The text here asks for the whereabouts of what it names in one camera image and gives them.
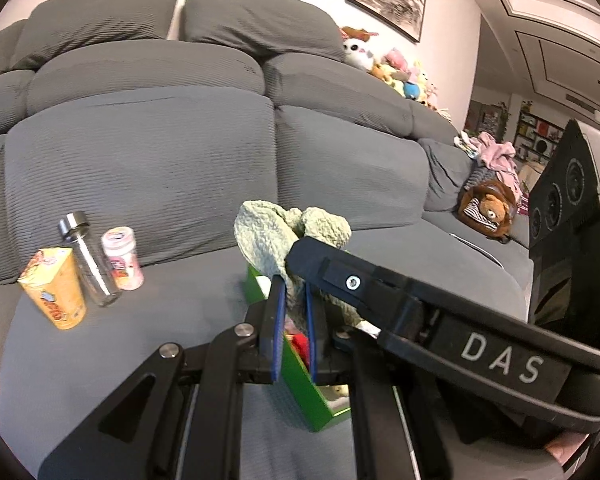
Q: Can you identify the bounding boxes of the grey-green knitted towel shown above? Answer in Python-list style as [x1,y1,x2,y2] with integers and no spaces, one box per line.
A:
[234,200,363,326]

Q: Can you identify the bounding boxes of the glass bottle with metal cap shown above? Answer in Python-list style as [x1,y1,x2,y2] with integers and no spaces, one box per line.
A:
[57,211,121,307]

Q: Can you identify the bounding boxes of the red and white cloth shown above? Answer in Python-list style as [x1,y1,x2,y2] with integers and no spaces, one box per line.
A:
[287,332,313,368]

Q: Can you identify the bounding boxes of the brown bear plush toy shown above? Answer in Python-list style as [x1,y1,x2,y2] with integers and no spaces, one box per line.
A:
[457,180,518,238]

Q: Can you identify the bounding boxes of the yellow snack box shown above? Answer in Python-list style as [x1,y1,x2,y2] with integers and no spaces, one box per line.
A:
[17,246,87,331]

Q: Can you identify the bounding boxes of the green storage box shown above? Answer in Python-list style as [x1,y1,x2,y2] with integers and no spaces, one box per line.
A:
[245,264,353,432]

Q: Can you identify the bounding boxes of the white cable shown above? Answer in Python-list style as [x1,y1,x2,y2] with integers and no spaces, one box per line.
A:
[450,232,511,266]

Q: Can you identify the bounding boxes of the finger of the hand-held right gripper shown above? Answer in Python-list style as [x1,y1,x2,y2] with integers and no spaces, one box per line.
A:
[285,236,438,345]

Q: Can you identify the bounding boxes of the pile of pink clothes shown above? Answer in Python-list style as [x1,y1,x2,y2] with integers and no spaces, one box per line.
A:
[455,130,523,201]

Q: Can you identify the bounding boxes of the background display shelves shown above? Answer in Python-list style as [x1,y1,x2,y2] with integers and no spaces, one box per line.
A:
[465,100,566,161]

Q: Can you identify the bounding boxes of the pink plastic container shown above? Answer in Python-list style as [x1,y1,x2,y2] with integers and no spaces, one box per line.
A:
[101,226,145,291]

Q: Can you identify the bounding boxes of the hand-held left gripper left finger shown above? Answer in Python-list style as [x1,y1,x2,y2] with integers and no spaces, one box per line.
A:
[37,275,287,480]

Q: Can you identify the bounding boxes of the pile of colourful plush toys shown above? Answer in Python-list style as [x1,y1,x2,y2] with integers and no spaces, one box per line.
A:
[370,47,453,121]

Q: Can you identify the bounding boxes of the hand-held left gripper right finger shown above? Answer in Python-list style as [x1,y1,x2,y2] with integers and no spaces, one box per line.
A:
[305,281,451,480]

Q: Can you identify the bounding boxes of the grey fabric sofa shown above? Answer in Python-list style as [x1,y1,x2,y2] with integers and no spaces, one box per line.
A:
[0,0,546,480]

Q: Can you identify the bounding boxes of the white owl plush toy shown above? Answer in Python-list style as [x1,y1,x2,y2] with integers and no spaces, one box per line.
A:
[341,26,381,72]

